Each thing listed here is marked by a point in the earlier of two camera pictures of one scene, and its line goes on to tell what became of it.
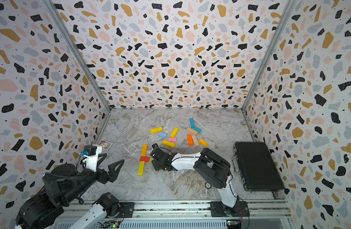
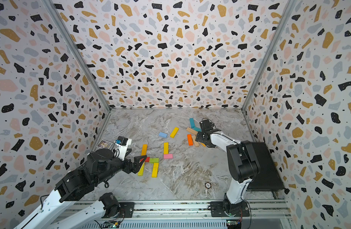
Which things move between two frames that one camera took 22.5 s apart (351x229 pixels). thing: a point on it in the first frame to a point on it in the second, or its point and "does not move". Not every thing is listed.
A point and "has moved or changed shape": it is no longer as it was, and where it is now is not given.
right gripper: (154, 163) to (198, 137)
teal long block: (192, 123) does not move
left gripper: (105, 177) to (130, 168)
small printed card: (106, 145) does not move
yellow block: (156, 130) to (155, 170)
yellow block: (169, 143) has moved or changed shape
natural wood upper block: (192, 130) does not move
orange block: (190, 140) does not move
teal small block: (197, 129) does not move
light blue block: (162, 134) does not move
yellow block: (141, 168) does not move
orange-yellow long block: (144, 150) does not move
